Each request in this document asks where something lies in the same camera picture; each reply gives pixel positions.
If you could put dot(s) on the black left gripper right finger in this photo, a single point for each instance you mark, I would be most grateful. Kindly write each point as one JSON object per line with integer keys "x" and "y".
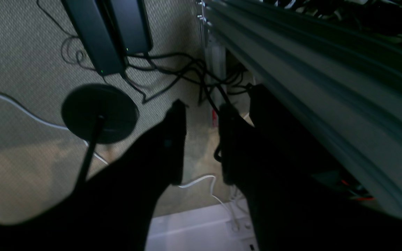
{"x": 290, "y": 210}

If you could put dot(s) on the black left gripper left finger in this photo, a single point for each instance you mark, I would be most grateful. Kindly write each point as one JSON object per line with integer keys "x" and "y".
{"x": 112, "y": 211}

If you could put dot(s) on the black round stand base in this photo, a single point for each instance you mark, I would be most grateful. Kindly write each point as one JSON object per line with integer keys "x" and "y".
{"x": 98, "y": 114}

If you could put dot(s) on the black power adapter brick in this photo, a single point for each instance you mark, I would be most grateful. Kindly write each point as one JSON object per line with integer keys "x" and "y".
{"x": 91, "y": 21}

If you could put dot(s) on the grey aluminium table frame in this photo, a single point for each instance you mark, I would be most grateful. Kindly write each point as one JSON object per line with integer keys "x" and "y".
{"x": 345, "y": 87}

